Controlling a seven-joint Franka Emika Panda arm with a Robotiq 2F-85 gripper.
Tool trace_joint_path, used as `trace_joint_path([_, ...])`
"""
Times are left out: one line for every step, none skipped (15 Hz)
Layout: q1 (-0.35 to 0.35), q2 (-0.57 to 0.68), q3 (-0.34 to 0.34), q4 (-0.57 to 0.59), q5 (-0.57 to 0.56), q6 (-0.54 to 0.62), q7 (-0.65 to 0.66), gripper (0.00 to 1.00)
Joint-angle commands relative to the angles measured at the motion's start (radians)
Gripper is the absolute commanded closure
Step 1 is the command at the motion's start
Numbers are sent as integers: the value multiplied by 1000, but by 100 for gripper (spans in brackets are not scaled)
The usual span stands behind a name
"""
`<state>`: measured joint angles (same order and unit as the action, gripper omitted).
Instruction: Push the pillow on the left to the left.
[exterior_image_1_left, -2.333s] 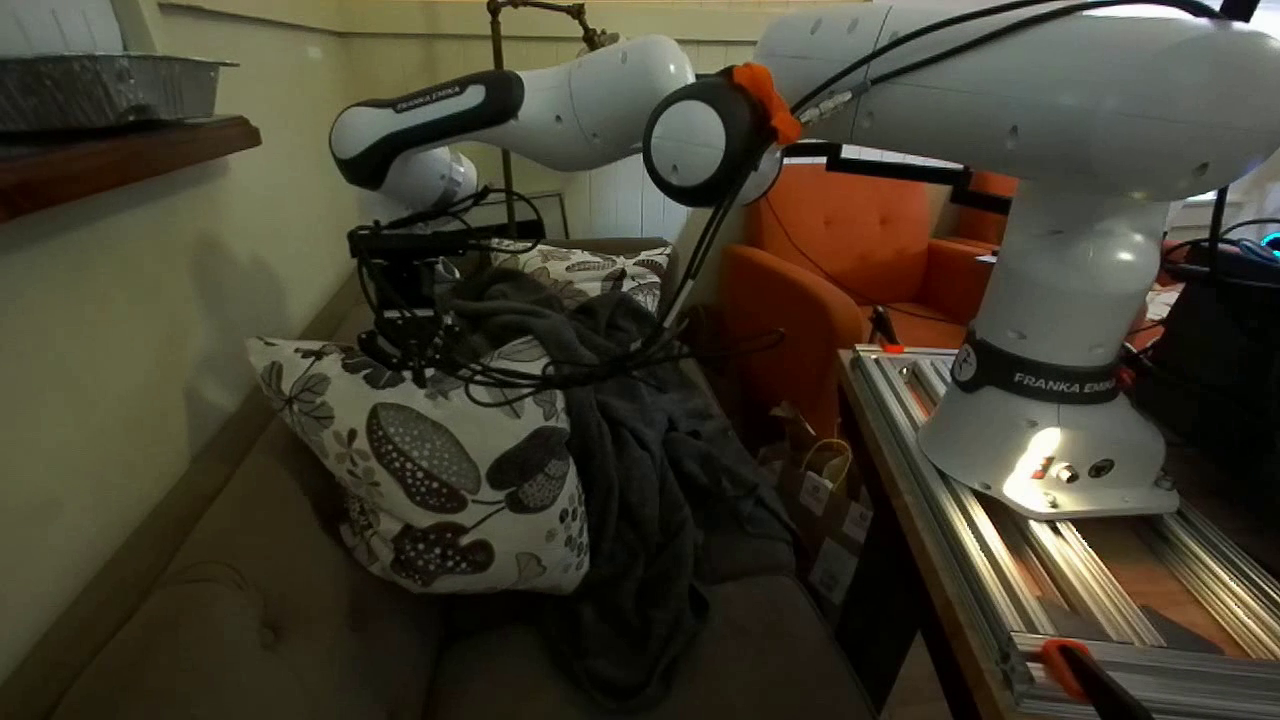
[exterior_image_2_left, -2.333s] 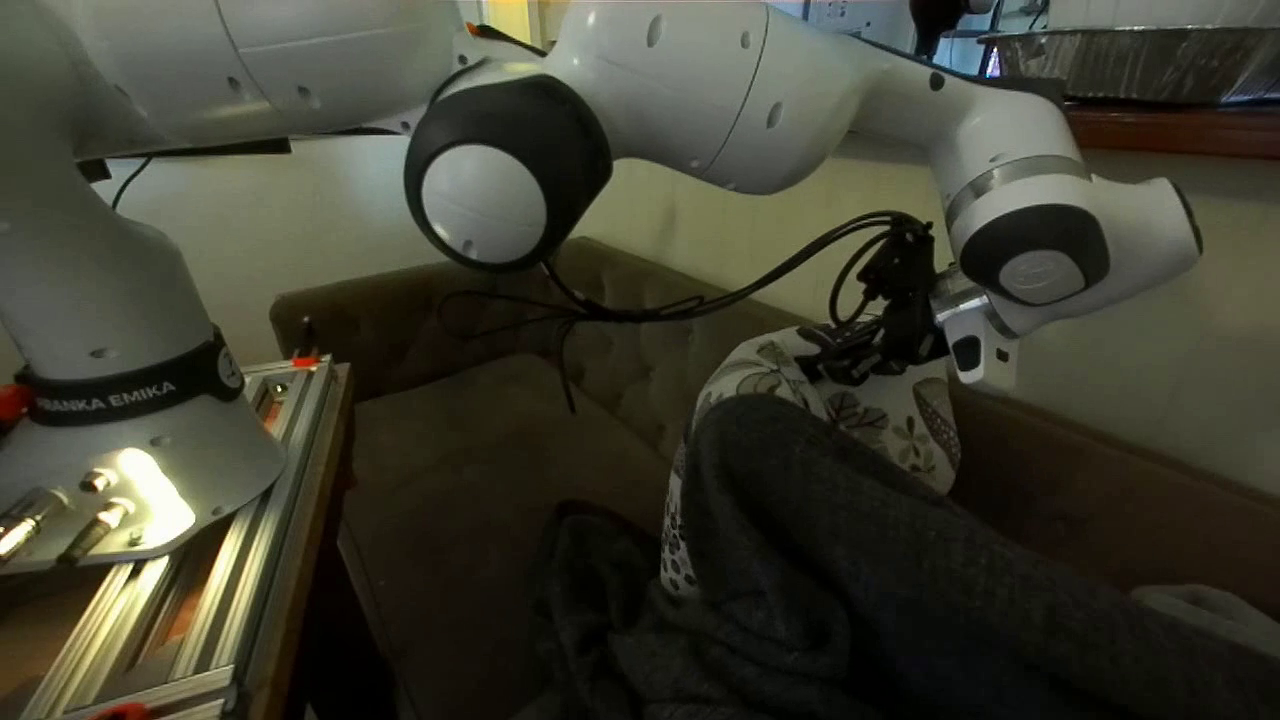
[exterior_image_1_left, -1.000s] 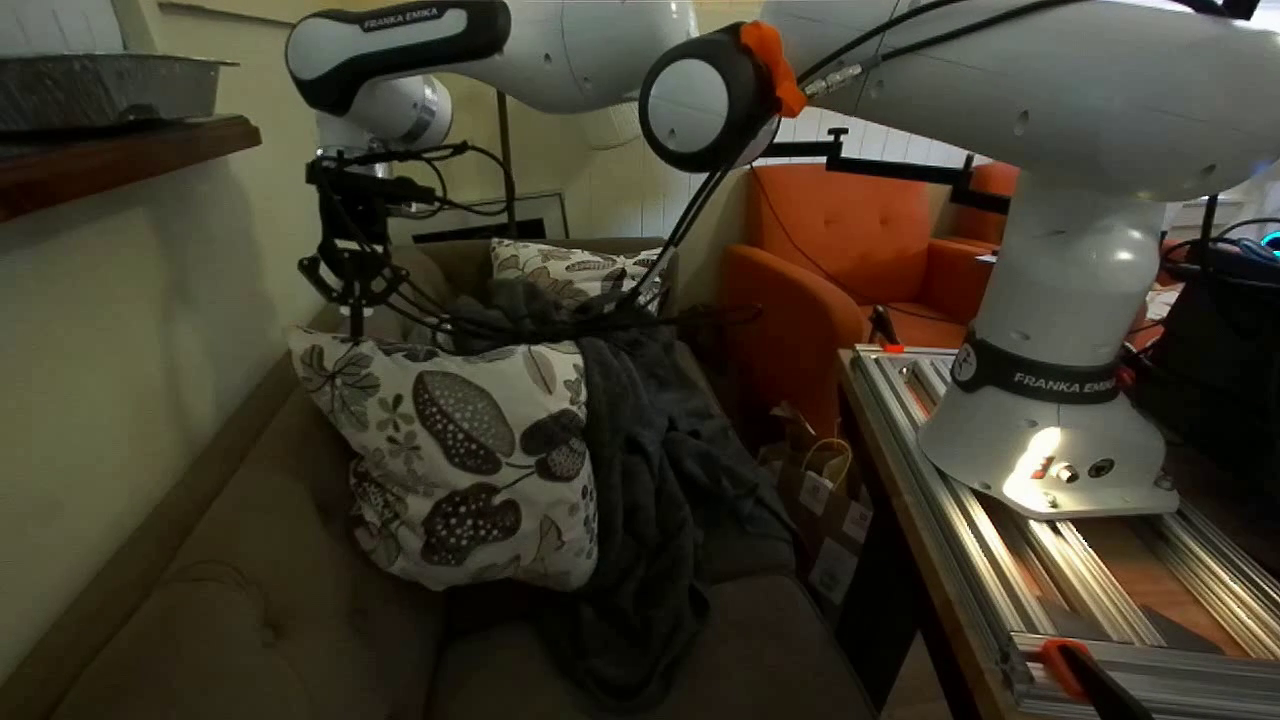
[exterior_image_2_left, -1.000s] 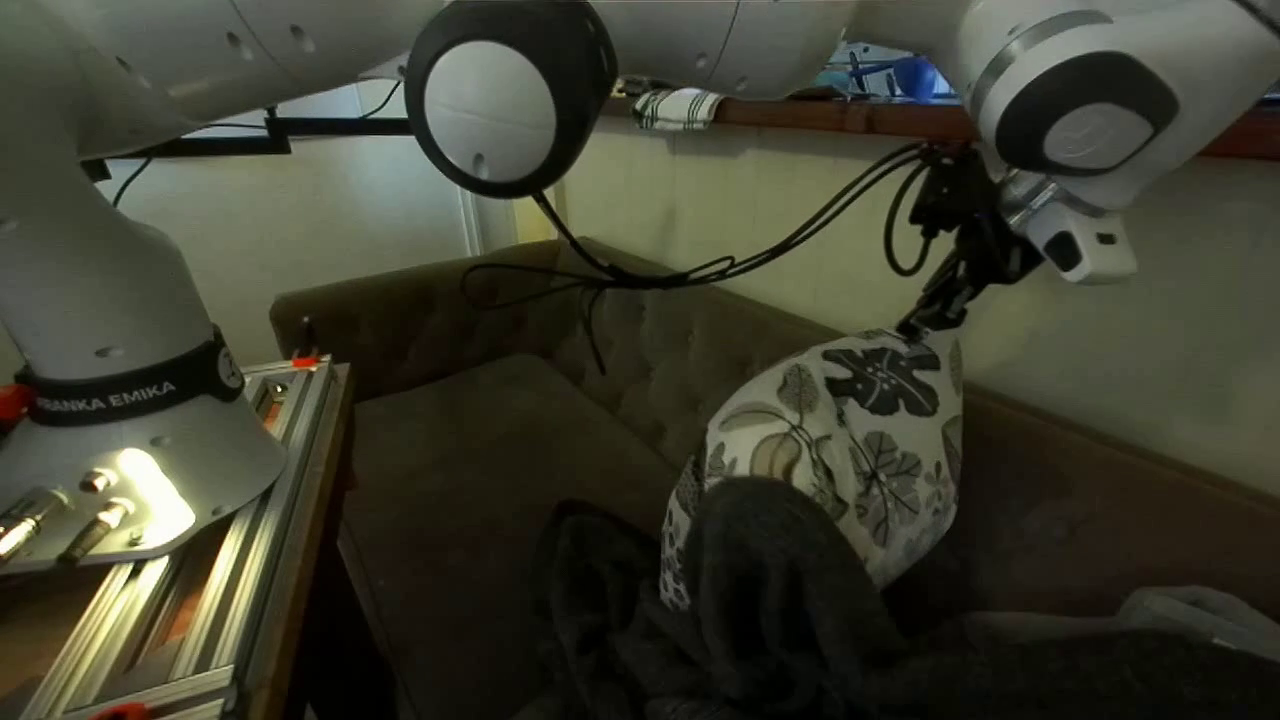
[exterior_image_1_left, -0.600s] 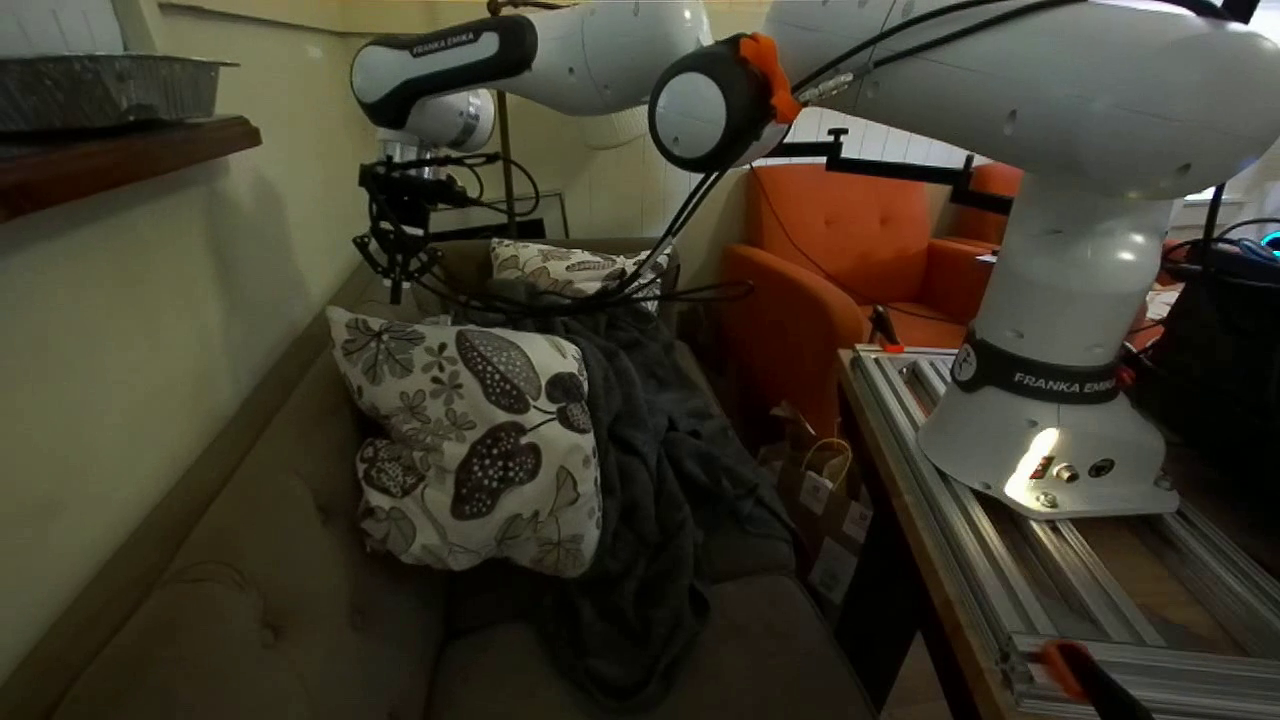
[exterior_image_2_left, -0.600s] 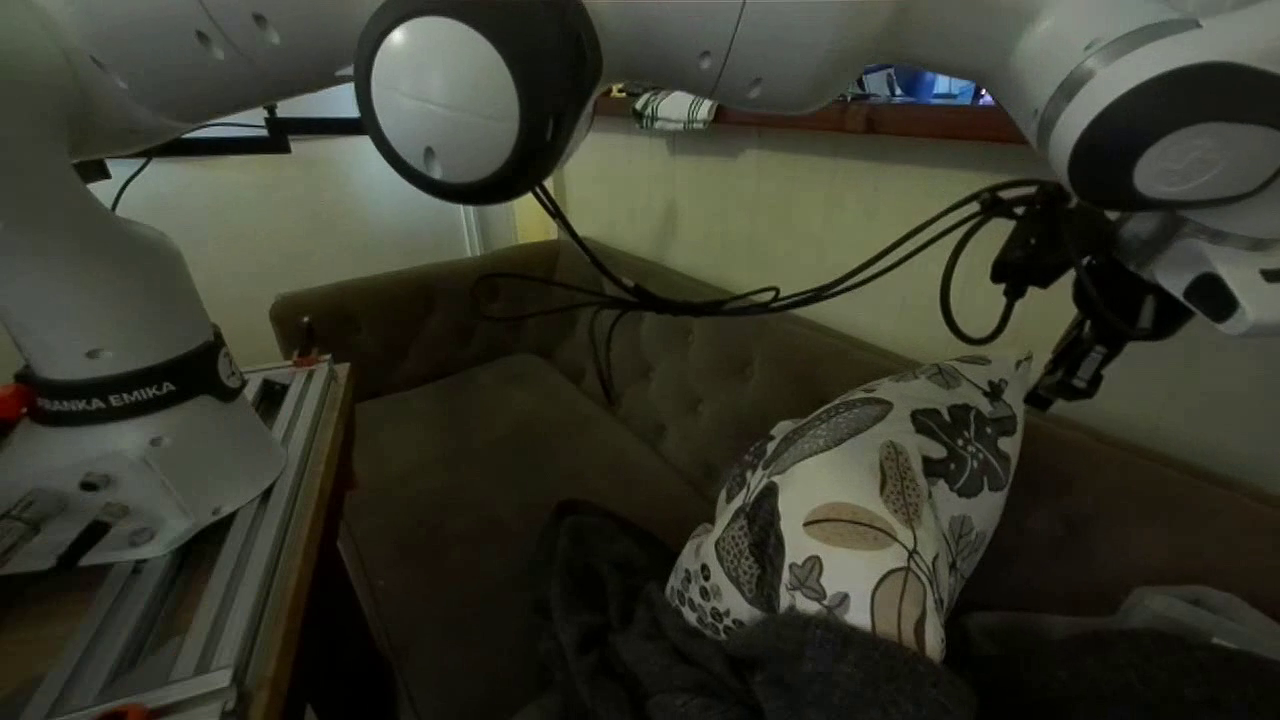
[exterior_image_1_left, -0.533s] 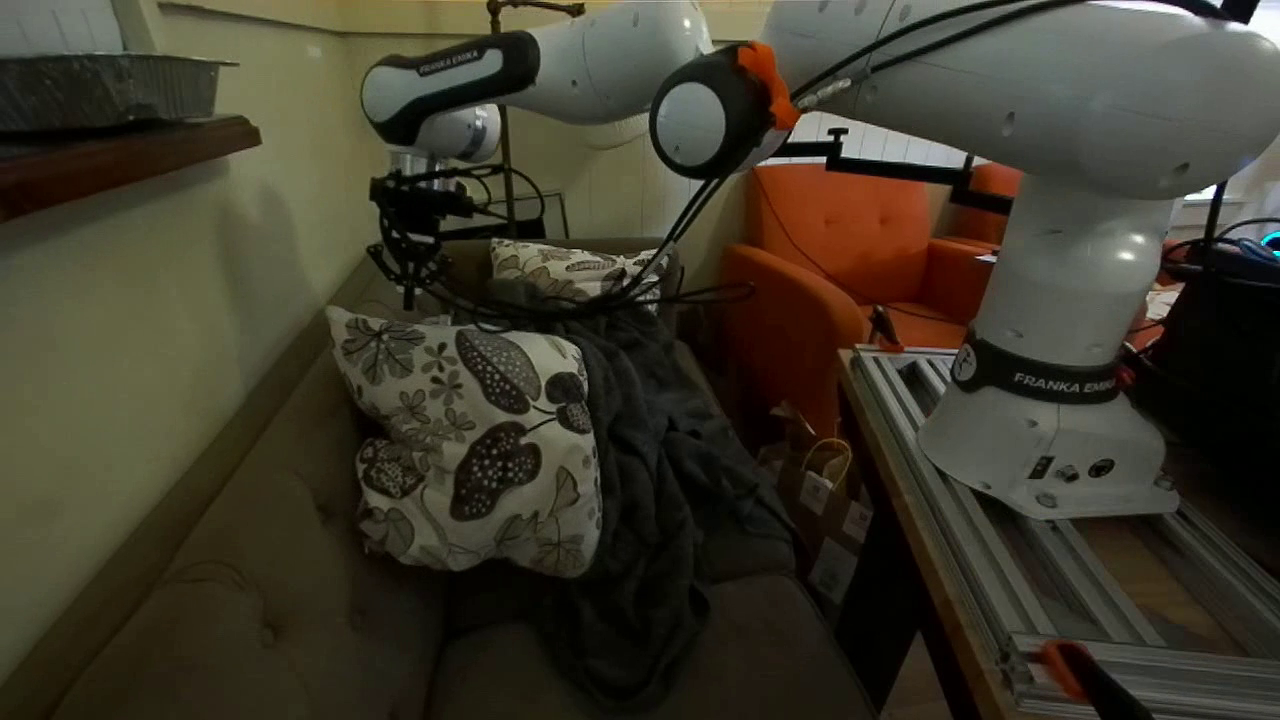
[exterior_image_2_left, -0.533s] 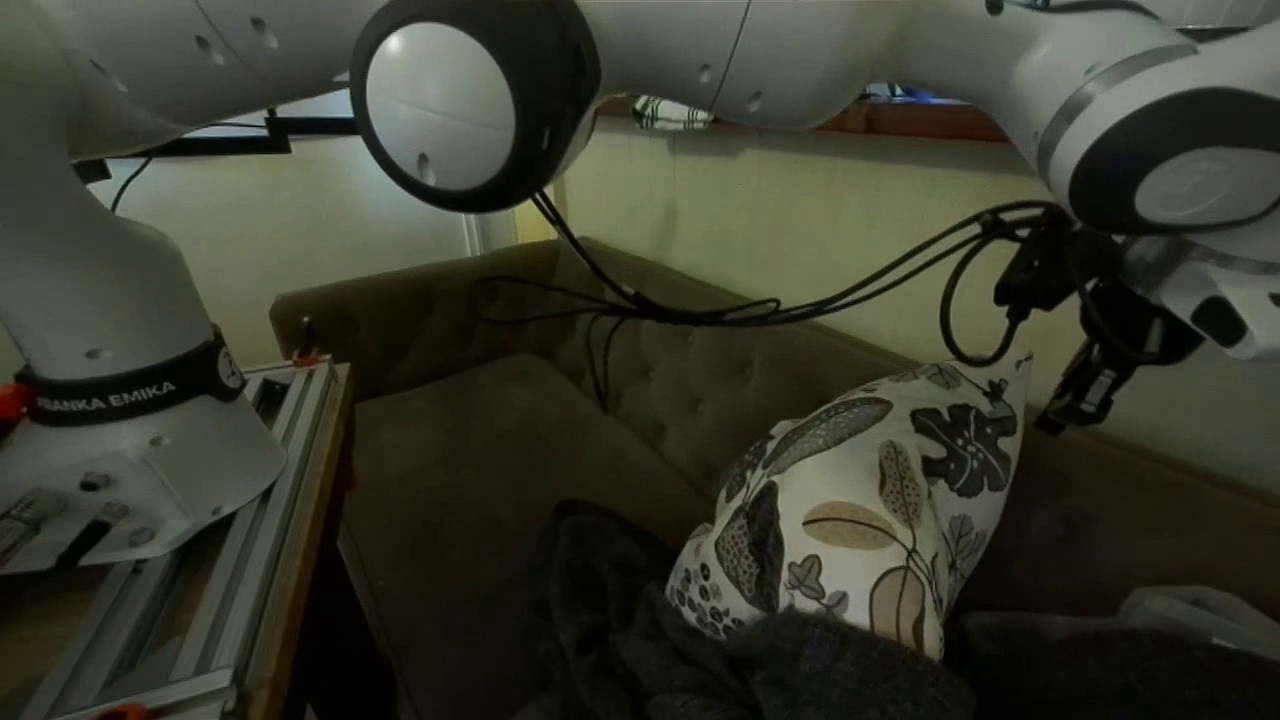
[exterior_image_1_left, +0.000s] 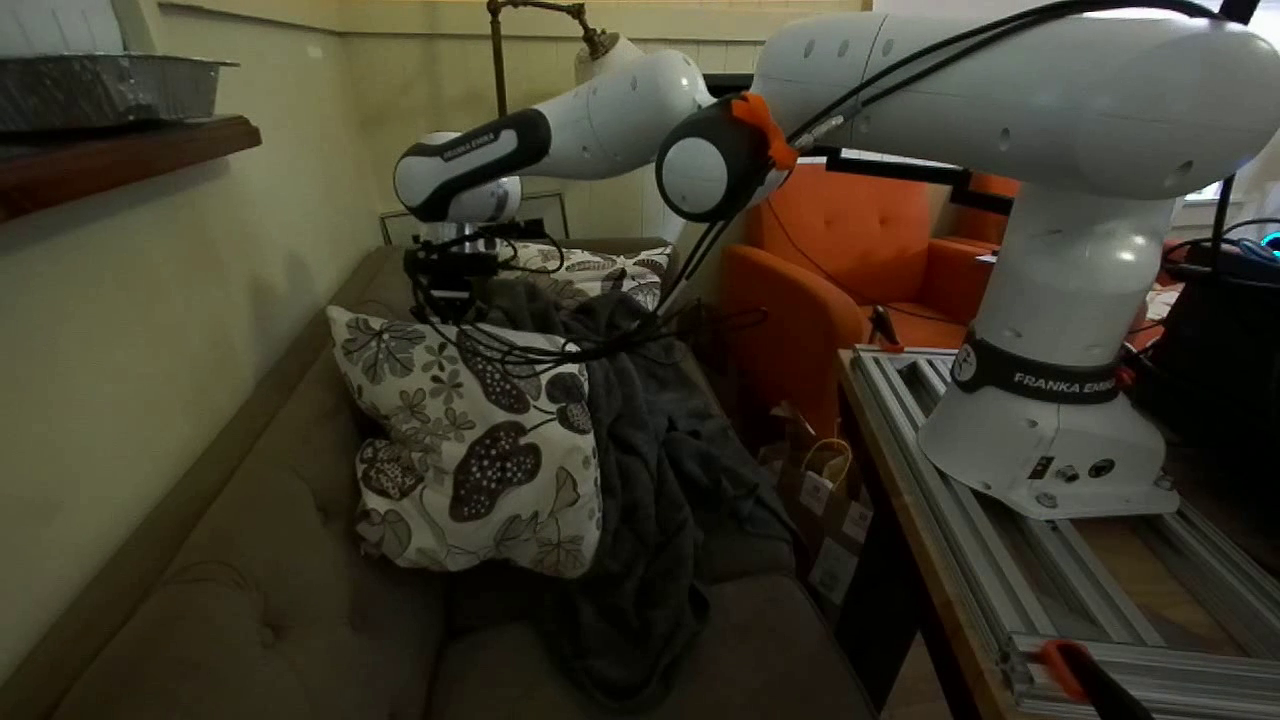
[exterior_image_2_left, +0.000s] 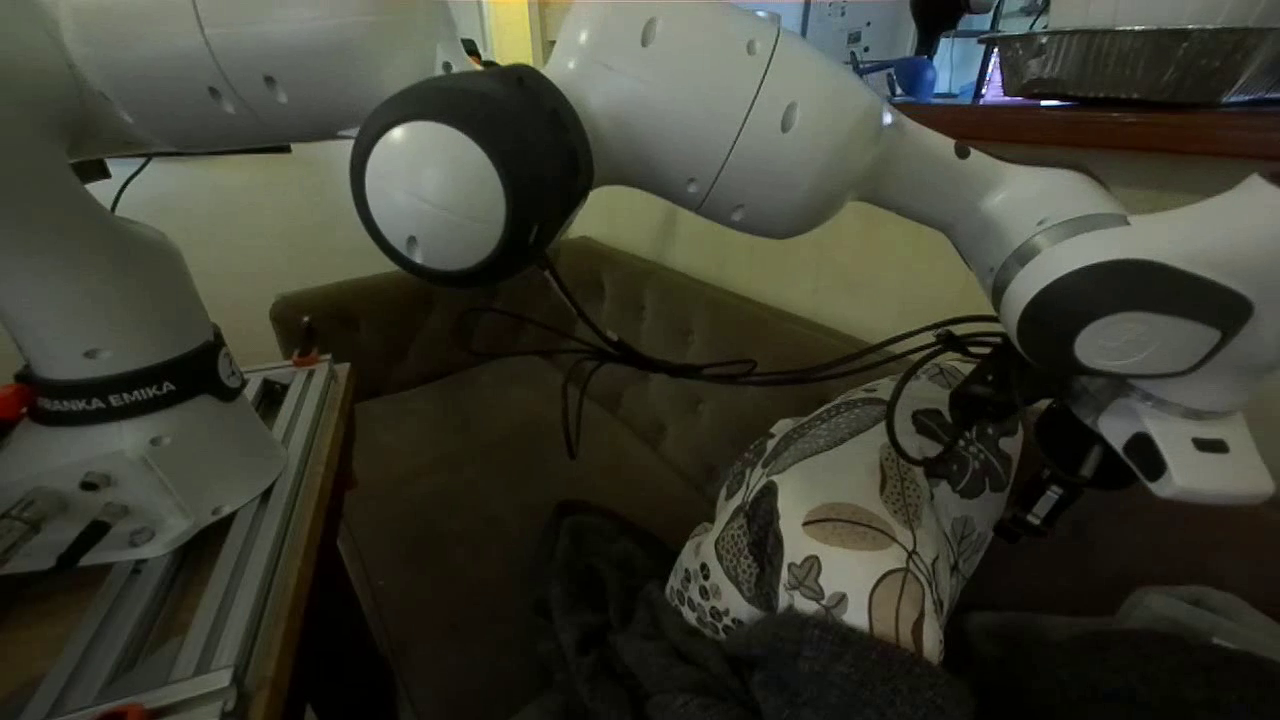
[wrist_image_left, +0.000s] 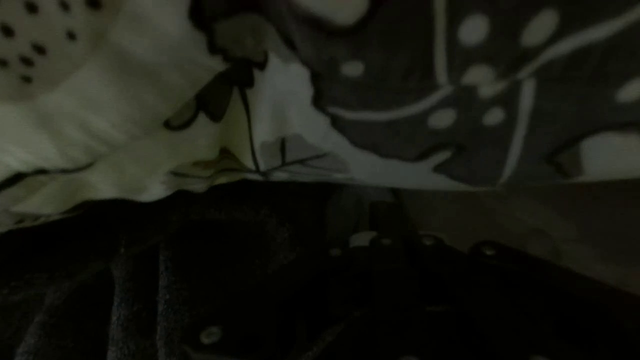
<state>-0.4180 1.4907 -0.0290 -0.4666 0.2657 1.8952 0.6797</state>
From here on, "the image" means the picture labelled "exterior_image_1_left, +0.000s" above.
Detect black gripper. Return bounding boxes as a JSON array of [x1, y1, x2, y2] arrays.
[[400, 255, 505, 325]]

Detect large floral print pillow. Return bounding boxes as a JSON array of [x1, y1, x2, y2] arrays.
[[325, 301, 609, 582]]

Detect small floral print pillow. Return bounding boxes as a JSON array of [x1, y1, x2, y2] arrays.
[[495, 235, 675, 320]]

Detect dark grey blanket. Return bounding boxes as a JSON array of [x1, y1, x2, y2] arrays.
[[476, 271, 809, 718]]

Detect brown tufted sofa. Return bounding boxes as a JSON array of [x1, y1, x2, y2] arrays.
[[0, 235, 882, 720]]

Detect orange armchair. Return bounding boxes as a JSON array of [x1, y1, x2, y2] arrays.
[[717, 161, 1019, 437]]

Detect silver foil tray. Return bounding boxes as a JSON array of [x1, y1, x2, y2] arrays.
[[0, 53, 244, 142]]

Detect brown paper bag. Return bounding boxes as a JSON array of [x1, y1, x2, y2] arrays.
[[762, 401, 882, 616]]

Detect small orange black clamp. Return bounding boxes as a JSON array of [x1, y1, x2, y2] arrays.
[[870, 301, 911, 361]]

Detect white box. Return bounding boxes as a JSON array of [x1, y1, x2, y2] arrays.
[[0, 0, 131, 61]]

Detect black equipment box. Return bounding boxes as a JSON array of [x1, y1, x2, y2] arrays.
[[1126, 235, 1280, 536]]

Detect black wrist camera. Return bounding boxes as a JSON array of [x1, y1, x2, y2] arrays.
[[411, 233, 516, 271]]

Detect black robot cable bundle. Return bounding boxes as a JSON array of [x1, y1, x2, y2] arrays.
[[411, 0, 1263, 368]]

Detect orange cable holder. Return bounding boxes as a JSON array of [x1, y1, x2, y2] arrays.
[[729, 94, 802, 174]]

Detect brown wooden wall shelf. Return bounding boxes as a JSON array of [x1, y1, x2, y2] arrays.
[[0, 113, 267, 227]]

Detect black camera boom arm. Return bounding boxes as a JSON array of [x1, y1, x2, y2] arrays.
[[795, 142, 1013, 216]]

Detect aluminium profile robot base frame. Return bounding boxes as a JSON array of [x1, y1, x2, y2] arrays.
[[838, 339, 1280, 720]]

